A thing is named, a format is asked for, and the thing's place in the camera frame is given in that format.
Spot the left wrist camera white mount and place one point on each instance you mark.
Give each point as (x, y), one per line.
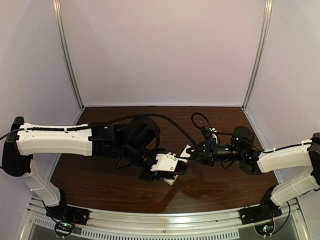
(169, 163)

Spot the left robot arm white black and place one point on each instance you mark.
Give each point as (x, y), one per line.
(127, 141)

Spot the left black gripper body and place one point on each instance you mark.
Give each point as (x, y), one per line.
(149, 177)

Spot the front aluminium rail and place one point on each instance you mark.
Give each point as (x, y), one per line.
(210, 225)

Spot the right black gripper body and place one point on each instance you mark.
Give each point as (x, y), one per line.
(212, 152)

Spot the white remote control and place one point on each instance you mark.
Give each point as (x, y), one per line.
(183, 154)

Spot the right aluminium frame post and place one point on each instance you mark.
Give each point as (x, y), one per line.
(264, 32)

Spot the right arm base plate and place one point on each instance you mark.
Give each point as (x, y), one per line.
(258, 213)

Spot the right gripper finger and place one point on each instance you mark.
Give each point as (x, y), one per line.
(205, 159)
(201, 147)

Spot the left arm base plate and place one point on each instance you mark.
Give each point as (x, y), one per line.
(71, 214)

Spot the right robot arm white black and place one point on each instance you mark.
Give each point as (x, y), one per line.
(254, 161)

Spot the left aluminium frame post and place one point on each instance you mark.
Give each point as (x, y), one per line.
(65, 53)

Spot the aluminium frame post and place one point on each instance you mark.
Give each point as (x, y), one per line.
(264, 32)
(65, 53)

